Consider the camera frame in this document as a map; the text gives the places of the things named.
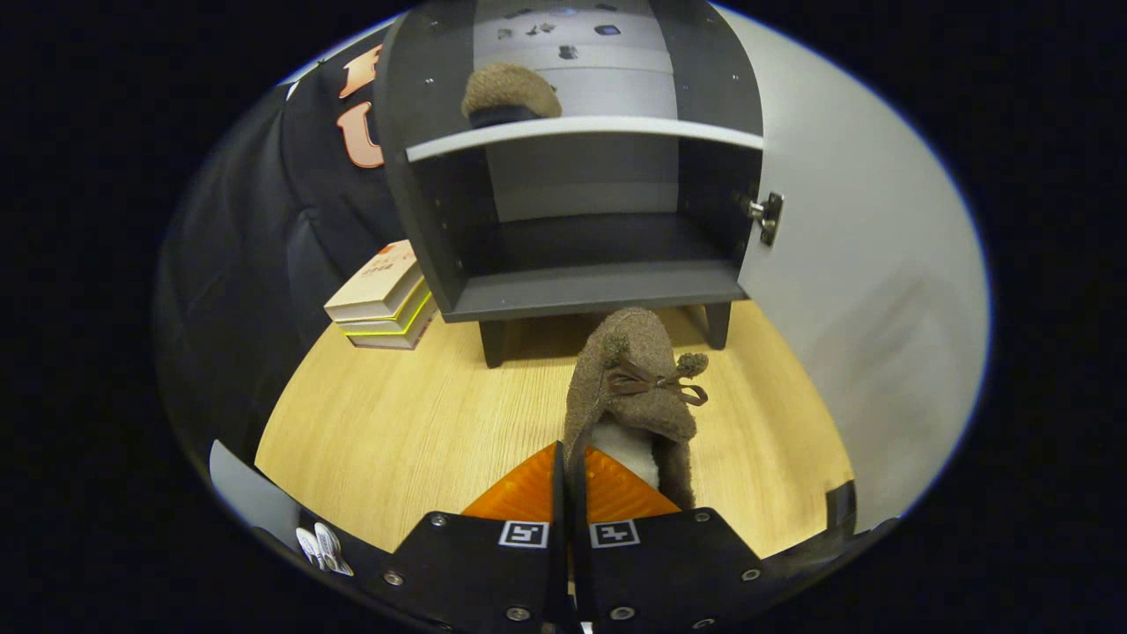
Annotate yellow edged book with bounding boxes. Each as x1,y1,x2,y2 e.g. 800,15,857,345
337,286,434,338

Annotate small white tags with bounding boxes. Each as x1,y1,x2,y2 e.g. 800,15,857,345
295,522,355,578

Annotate beige cover book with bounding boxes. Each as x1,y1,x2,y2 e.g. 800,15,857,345
324,240,425,323

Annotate dark grey shoe cabinet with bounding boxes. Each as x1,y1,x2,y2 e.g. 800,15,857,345
374,0,765,369

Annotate metal door hinge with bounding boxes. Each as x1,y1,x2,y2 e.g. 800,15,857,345
738,191,784,247

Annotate brown fuzzy shoe with bow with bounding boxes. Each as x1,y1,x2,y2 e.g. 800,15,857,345
563,306,711,512

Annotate black backdrop cloth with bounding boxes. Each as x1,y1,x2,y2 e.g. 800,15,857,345
154,40,415,494

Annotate beige shoe cabinet door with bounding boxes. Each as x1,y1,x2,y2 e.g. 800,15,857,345
713,7,991,534

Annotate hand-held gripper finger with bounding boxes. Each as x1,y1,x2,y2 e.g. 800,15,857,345
379,440,569,634
568,445,765,634

